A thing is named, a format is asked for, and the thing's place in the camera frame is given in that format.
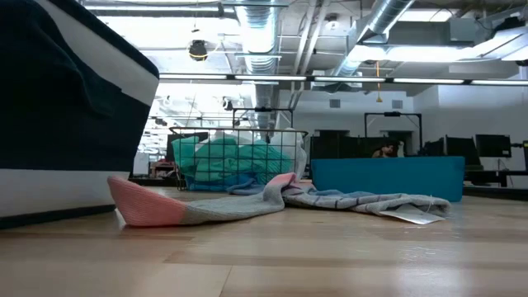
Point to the blue cloth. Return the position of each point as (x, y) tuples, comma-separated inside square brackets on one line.
[(243, 187)]

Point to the blue plastic tub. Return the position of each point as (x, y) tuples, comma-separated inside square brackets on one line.
[(387, 177)]

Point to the person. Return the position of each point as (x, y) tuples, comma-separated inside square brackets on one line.
[(385, 150)]

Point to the straight silver ceiling duct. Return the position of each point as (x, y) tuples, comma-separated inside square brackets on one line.
[(257, 33)]

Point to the grey wall vent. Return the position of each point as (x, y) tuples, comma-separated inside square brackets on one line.
[(335, 103), (397, 104)]

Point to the long ceiling light strip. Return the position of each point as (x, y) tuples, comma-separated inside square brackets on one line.
[(350, 79)]

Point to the black desk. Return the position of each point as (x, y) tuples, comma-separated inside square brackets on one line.
[(495, 175)]

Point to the black partition panels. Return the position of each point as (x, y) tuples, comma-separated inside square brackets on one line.
[(338, 147)]

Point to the white paper tag on cloth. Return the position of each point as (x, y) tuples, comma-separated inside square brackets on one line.
[(412, 214)]

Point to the grey striped cloth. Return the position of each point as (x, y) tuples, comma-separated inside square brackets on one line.
[(350, 201)]

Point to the slanted silver ceiling duct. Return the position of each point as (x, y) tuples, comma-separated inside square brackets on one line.
[(383, 16)]

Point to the navy and white fabric bin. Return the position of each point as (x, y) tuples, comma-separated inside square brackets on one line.
[(62, 123)]

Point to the pink and grey sock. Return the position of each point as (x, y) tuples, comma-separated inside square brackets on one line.
[(144, 206)]

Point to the black round ceiling device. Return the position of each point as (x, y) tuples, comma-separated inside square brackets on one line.
[(198, 50)]

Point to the teal ribbed cloth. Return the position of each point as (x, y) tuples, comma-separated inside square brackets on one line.
[(231, 161)]

